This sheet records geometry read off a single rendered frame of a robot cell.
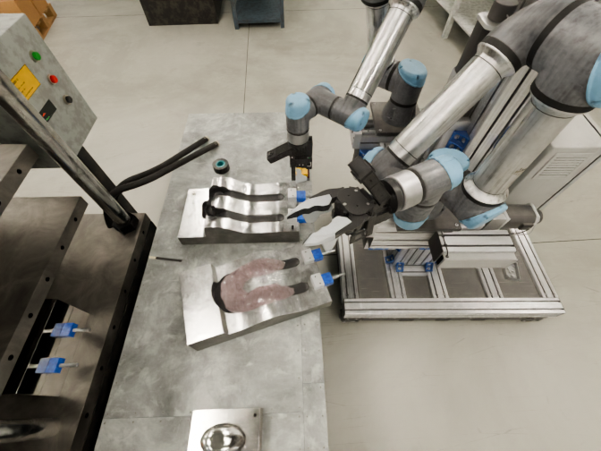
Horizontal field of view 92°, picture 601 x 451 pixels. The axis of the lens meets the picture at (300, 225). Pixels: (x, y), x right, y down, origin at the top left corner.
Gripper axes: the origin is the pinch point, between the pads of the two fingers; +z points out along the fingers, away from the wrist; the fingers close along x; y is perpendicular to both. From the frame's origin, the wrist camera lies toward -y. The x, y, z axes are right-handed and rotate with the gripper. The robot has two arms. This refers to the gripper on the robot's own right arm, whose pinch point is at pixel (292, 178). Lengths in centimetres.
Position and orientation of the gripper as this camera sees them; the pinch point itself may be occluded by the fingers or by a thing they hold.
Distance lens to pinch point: 118.1
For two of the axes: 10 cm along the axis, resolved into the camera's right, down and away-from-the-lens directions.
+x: -0.3, -8.4, 5.4
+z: 0.0, 5.4, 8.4
